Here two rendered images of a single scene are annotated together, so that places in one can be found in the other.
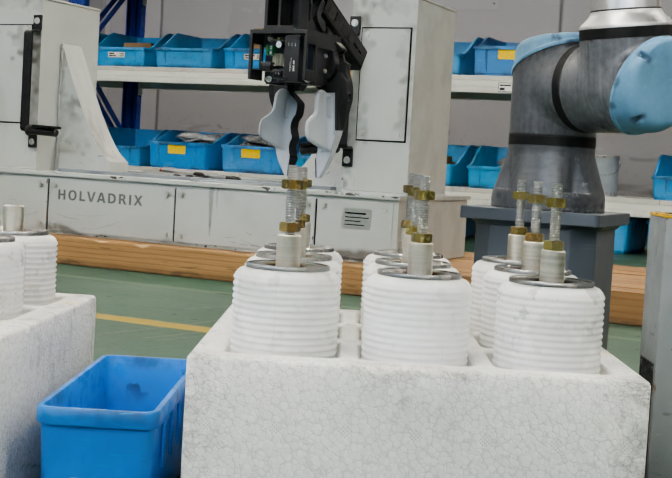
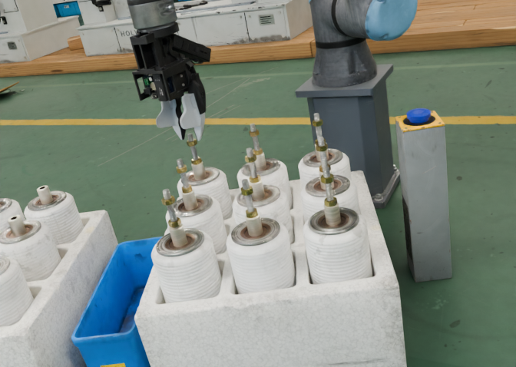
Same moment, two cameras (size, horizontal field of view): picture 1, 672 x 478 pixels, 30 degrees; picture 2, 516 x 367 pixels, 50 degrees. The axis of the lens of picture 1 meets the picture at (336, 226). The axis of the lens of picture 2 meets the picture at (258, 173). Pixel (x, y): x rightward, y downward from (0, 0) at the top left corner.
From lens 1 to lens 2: 0.54 m
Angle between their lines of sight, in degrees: 22
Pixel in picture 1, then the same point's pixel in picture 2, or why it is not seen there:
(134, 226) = not seen: hidden behind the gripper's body
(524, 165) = (325, 61)
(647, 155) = not seen: outside the picture
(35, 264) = (62, 219)
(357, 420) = (236, 331)
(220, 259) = not seen: hidden behind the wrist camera
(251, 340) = (169, 292)
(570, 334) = (347, 259)
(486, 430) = (308, 323)
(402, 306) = (246, 262)
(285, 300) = (180, 272)
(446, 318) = (274, 263)
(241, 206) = (208, 24)
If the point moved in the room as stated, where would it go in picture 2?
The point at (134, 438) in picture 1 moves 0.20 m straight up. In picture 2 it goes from (125, 345) to (87, 240)
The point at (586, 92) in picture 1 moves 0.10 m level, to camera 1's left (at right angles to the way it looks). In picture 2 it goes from (351, 22) to (302, 31)
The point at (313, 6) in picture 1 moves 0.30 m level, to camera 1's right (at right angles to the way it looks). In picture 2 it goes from (165, 47) to (342, 14)
